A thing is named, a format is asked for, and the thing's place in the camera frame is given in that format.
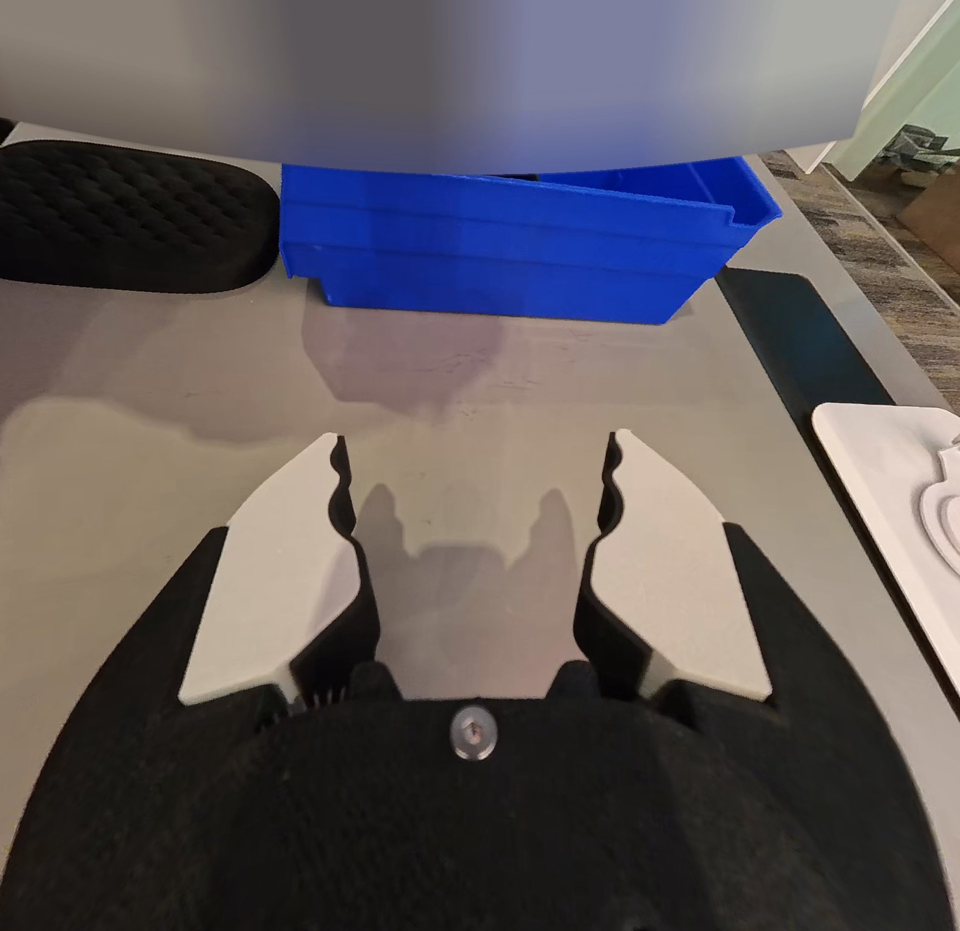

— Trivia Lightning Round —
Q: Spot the brown cardboard box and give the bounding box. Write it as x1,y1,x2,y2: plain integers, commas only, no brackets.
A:
900,172,960,236

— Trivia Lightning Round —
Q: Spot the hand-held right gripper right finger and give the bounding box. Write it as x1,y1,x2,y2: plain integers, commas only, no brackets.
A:
572,428,775,701

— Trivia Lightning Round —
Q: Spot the black rectangular desk mat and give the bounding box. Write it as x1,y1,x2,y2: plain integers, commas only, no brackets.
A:
716,267,897,409

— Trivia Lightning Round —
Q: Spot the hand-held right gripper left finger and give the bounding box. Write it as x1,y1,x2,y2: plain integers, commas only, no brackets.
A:
177,430,381,707

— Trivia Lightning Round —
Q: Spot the dark patterned object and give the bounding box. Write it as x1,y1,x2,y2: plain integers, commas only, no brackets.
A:
877,124,960,190

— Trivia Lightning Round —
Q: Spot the blue plastic bin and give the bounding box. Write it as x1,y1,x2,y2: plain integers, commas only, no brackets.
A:
279,157,783,326

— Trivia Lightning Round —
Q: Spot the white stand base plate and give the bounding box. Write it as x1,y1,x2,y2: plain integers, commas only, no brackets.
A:
812,402,960,698

